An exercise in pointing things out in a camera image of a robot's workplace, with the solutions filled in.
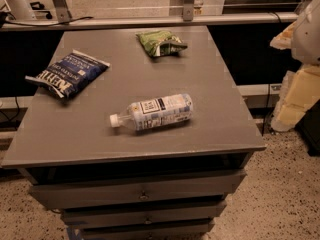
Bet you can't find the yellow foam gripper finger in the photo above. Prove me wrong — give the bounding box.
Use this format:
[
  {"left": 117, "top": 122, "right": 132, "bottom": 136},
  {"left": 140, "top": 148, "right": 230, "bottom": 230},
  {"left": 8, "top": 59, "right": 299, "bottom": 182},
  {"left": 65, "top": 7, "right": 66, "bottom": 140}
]
[
  {"left": 270, "top": 22, "right": 296, "bottom": 50},
  {"left": 271, "top": 65, "right": 320, "bottom": 132}
]

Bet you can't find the white pipe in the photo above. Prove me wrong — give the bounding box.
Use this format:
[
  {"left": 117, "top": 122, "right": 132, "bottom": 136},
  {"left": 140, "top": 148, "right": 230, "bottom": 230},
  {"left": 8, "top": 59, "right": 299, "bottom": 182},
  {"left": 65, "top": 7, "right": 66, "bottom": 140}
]
[{"left": 6, "top": 0, "right": 36, "bottom": 20}]

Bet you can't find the grey metal rail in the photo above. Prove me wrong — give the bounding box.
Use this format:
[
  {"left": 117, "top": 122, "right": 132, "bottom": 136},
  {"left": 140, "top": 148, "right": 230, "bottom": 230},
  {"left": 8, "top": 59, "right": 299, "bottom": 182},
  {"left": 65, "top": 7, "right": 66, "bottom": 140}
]
[{"left": 0, "top": 12, "right": 298, "bottom": 32}]

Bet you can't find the grey drawer cabinet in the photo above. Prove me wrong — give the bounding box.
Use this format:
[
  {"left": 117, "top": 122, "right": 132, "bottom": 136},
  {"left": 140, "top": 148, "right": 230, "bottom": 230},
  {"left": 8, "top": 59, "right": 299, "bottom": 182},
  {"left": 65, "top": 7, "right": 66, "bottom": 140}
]
[{"left": 3, "top": 27, "right": 264, "bottom": 240}]

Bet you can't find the blue Kettle chip bag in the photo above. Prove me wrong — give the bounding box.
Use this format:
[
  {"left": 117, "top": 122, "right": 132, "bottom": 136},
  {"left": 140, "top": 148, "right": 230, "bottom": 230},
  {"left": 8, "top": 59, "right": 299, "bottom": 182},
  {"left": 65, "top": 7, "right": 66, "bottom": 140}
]
[{"left": 25, "top": 50, "right": 110, "bottom": 99}]

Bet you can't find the clear plastic water bottle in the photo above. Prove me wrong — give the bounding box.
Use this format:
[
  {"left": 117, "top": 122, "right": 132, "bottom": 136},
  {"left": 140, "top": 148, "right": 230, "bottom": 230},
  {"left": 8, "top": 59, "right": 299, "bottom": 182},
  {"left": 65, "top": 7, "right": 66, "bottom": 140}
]
[{"left": 110, "top": 94, "right": 193, "bottom": 131}]

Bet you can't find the black cable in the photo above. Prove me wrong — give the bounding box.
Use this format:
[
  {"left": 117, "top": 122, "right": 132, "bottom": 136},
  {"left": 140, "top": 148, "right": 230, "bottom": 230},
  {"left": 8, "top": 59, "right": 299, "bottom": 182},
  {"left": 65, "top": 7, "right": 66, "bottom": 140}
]
[{"left": 4, "top": 15, "right": 94, "bottom": 27}]

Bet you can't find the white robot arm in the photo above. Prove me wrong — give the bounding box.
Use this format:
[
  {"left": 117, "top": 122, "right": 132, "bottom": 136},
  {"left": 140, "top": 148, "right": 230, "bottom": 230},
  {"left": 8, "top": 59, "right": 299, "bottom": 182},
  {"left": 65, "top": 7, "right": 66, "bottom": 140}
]
[{"left": 270, "top": 0, "right": 320, "bottom": 132}]

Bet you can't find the green chip bag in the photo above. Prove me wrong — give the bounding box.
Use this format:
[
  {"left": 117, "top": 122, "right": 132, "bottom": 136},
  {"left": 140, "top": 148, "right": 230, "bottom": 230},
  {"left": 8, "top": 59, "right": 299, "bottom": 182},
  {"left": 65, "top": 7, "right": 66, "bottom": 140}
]
[{"left": 136, "top": 30, "right": 188, "bottom": 58}]

